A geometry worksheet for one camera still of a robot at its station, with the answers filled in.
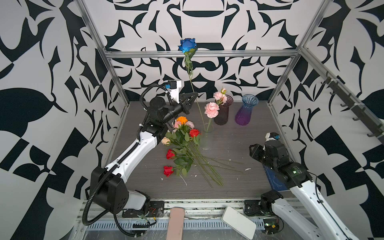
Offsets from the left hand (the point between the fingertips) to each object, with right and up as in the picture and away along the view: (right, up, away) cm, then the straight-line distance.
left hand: (198, 90), depth 64 cm
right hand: (+27, -26, +11) cm, 39 cm away
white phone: (+20, -59, +2) cm, 62 cm away
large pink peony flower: (+7, -8, +8) cm, 13 cm away
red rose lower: (-16, -41, +19) cm, 47 cm away
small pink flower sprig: (+11, -1, +12) cm, 16 cm away
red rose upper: (-1, -21, +33) cm, 39 cm away
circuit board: (+35, -62, +7) cm, 72 cm away
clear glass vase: (+6, -23, +25) cm, 34 cm away
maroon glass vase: (+18, -13, +39) cm, 45 cm away
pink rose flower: (-13, -16, +35) cm, 41 cm away
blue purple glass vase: (+32, -11, +37) cm, 50 cm away
